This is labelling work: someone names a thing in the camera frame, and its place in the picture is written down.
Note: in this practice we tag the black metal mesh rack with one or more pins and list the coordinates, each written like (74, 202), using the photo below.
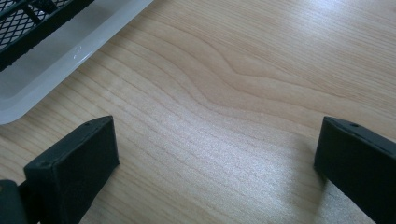
(28, 25)

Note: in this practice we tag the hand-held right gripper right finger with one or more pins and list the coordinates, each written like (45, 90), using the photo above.
(358, 161)

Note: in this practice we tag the white plastic tray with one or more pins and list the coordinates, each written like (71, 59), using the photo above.
(46, 65)

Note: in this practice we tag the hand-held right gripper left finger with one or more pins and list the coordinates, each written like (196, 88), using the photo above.
(70, 168)

